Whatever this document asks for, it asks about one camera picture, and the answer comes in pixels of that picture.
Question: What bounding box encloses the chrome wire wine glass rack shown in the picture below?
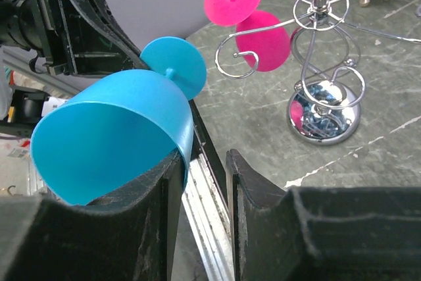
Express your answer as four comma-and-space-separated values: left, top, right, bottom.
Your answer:
215, 0, 421, 146

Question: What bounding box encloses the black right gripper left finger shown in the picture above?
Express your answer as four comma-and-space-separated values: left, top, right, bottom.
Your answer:
1, 151, 184, 280

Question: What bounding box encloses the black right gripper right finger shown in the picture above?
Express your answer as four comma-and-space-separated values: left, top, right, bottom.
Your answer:
226, 149, 420, 280

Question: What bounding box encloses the blue plastic wine glass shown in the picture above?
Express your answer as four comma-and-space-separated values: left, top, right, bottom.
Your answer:
30, 36, 207, 205

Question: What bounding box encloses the pink plastic wine glass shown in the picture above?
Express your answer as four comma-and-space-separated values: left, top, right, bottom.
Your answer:
204, 0, 291, 79

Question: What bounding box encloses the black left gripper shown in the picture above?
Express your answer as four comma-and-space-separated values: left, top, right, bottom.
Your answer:
1, 0, 148, 77

